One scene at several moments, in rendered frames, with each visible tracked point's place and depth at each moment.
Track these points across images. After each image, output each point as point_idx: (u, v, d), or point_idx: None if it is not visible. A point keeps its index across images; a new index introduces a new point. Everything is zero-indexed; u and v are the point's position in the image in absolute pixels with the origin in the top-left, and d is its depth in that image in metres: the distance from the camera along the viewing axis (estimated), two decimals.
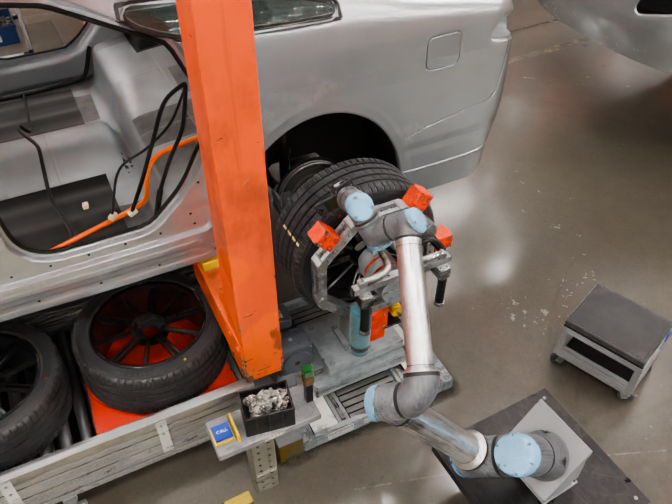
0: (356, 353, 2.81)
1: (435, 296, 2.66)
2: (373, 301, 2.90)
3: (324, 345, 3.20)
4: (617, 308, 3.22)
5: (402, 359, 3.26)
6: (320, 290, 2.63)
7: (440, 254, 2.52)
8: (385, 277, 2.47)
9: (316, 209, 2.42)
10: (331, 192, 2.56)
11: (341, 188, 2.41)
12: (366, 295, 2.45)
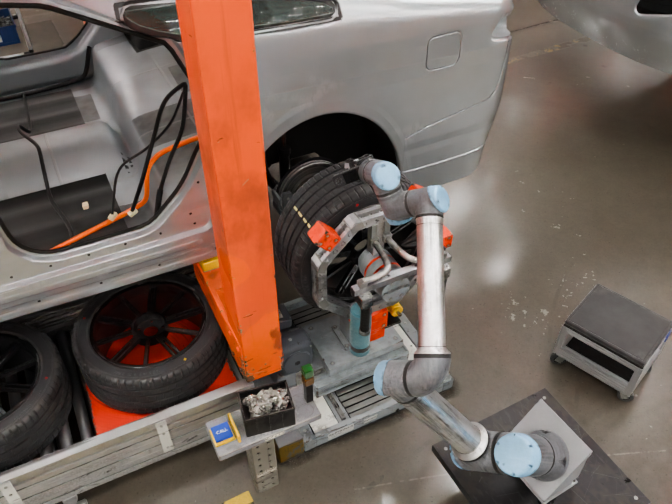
0: (356, 353, 2.81)
1: None
2: (373, 301, 2.90)
3: (324, 345, 3.20)
4: (617, 308, 3.22)
5: (402, 359, 3.26)
6: (320, 290, 2.63)
7: None
8: (385, 277, 2.47)
9: (333, 180, 2.36)
10: (346, 169, 2.51)
11: (361, 162, 2.37)
12: (366, 295, 2.45)
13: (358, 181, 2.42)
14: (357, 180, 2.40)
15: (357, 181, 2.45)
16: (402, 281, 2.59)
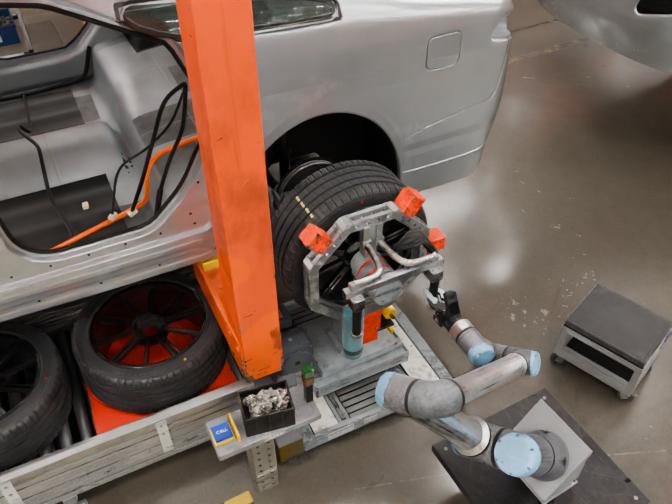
0: (349, 356, 2.80)
1: None
2: (366, 303, 2.89)
3: (317, 347, 3.19)
4: (617, 308, 3.22)
5: (402, 359, 3.26)
6: (312, 293, 2.62)
7: (432, 257, 2.51)
8: (377, 280, 2.46)
9: (453, 292, 2.49)
10: (425, 289, 2.63)
11: None
12: (357, 298, 2.43)
13: (437, 309, 2.55)
14: (440, 309, 2.54)
15: (431, 306, 2.56)
16: (394, 284, 2.58)
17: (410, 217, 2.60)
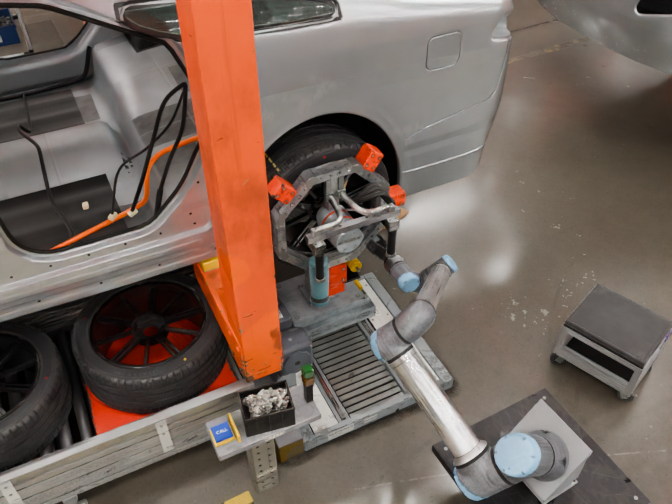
0: (316, 303, 3.02)
1: (387, 248, 2.87)
2: (333, 256, 3.11)
3: (290, 301, 3.41)
4: (617, 308, 3.22)
5: (369, 313, 3.48)
6: (279, 242, 2.84)
7: (389, 207, 2.73)
8: (337, 227, 2.68)
9: (371, 243, 3.01)
10: None
11: None
12: (319, 243, 2.65)
13: (373, 254, 3.10)
14: (375, 253, 3.09)
15: (370, 251, 3.13)
16: (355, 233, 2.80)
17: (370, 172, 2.83)
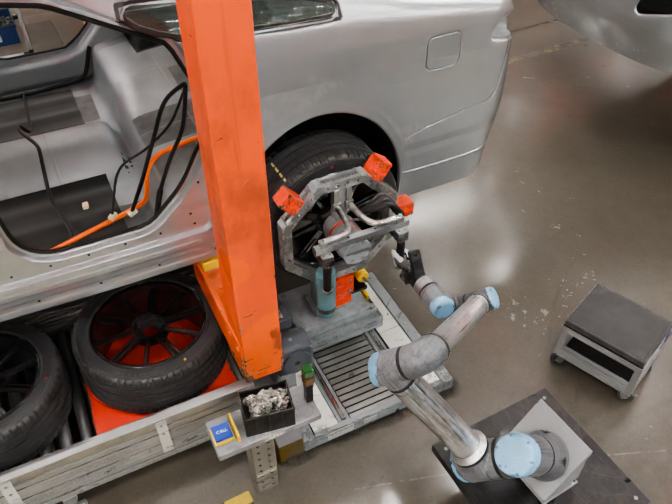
0: (323, 315, 2.97)
1: None
2: (340, 266, 3.06)
3: (295, 311, 3.36)
4: (617, 308, 3.22)
5: (376, 323, 3.43)
6: (286, 253, 2.79)
7: (398, 218, 2.68)
8: (345, 238, 2.63)
9: (417, 250, 2.66)
10: (392, 250, 2.81)
11: None
12: (327, 255, 2.60)
13: (402, 267, 2.72)
14: (405, 267, 2.71)
15: (397, 264, 2.74)
16: (363, 244, 2.75)
17: (378, 182, 2.77)
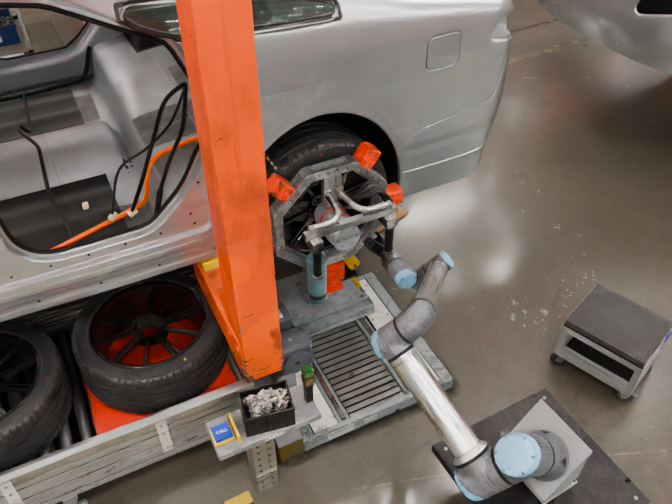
0: (314, 301, 3.03)
1: (384, 245, 2.88)
2: (331, 254, 3.12)
3: (288, 299, 3.42)
4: (617, 308, 3.22)
5: (367, 311, 3.50)
6: (277, 239, 2.85)
7: (386, 204, 2.74)
8: (335, 224, 2.69)
9: (368, 240, 3.03)
10: None
11: None
12: (317, 240, 2.67)
13: (370, 250, 3.12)
14: (372, 250, 3.11)
15: (367, 248, 3.14)
16: (353, 230, 2.81)
17: (368, 170, 2.84)
